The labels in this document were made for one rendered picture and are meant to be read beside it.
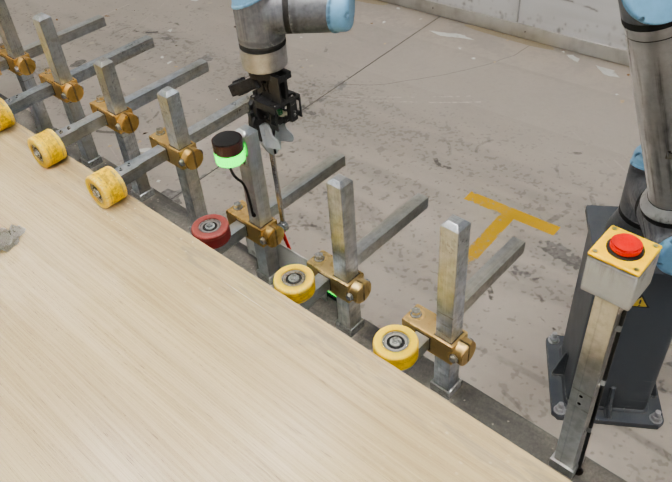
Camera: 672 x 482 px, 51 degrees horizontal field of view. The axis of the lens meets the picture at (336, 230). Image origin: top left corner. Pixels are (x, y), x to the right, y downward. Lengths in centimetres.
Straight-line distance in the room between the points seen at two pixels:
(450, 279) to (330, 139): 223
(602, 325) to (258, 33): 77
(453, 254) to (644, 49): 52
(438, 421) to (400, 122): 244
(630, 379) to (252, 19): 148
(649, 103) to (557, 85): 235
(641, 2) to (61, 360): 117
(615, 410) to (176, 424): 148
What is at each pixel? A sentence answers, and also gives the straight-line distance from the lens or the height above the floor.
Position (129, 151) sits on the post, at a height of 86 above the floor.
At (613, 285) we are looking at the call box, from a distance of 100.
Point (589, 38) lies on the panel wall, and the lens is 408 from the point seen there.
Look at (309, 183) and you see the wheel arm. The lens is 169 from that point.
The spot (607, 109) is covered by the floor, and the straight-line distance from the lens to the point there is 367.
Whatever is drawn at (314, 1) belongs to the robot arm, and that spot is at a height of 135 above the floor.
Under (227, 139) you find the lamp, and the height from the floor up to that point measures 111.
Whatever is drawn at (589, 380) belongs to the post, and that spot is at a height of 96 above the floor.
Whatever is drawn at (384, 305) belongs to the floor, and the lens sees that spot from 255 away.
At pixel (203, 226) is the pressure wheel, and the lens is 153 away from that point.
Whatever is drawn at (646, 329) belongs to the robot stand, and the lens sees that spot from 207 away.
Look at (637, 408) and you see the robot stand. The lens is 235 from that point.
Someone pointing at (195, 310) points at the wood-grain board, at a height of 90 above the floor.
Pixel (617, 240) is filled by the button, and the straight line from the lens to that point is 99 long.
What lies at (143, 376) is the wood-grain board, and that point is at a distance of 129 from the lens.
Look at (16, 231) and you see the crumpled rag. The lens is 167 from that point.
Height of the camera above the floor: 187
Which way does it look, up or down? 41 degrees down
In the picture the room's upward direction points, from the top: 5 degrees counter-clockwise
